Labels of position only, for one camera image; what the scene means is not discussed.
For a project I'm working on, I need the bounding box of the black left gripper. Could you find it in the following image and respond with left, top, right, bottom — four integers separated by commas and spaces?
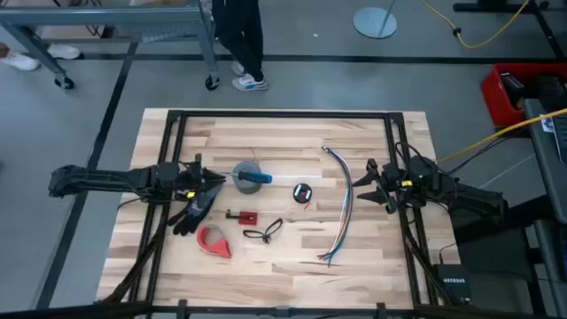
152, 153, 227, 203

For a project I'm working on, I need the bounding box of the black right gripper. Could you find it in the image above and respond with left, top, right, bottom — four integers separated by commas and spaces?
353, 158, 416, 215

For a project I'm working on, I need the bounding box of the black round labelled disc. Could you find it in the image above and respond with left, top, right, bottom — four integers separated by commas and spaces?
292, 182, 314, 205

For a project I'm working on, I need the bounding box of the grey black work glove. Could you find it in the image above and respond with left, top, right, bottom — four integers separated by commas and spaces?
167, 182, 225, 237

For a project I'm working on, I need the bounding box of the red black bit holder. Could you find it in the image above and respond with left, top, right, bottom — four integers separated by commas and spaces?
225, 209, 259, 227

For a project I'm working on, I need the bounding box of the red tape dispenser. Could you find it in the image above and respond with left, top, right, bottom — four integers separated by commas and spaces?
196, 224, 233, 260

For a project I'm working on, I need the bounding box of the person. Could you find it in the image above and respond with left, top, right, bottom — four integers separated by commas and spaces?
0, 43, 83, 72
211, 0, 270, 93

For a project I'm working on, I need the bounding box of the red plastic bin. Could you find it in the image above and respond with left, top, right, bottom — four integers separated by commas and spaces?
480, 62, 567, 128

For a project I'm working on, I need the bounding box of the round grey stand base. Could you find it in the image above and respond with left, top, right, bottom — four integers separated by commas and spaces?
352, 0, 399, 40

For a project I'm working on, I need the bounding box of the black device in bin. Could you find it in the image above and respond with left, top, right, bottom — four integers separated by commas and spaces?
500, 72, 526, 109

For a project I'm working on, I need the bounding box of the grey side desk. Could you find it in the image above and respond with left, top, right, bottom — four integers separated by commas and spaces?
524, 97, 567, 319

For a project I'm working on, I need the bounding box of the grey metal cart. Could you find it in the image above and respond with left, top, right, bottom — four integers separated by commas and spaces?
0, 0, 221, 92

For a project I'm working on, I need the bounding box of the multicolour wire bundle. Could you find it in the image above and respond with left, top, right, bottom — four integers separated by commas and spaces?
317, 145, 354, 267

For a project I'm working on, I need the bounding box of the grey duct tape roll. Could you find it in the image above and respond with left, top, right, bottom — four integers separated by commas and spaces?
231, 159, 263, 195

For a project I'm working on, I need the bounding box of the blue black handled screwdriver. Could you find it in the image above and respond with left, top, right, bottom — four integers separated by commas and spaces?
220, 170, 274, 185

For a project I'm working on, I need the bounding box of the black cable tie loop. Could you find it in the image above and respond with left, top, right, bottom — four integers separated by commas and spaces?
242, 217, 284, 245

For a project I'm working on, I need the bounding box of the black metal table frame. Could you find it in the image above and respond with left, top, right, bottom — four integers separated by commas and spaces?
0, 109, 567, 319

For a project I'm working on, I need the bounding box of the black network switch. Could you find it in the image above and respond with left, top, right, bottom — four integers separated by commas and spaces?
436, 263, 473, 304

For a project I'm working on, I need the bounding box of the yellow extension cable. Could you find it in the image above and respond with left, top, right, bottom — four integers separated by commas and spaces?
419, 0, 532, 50
438, 107, 567, 164

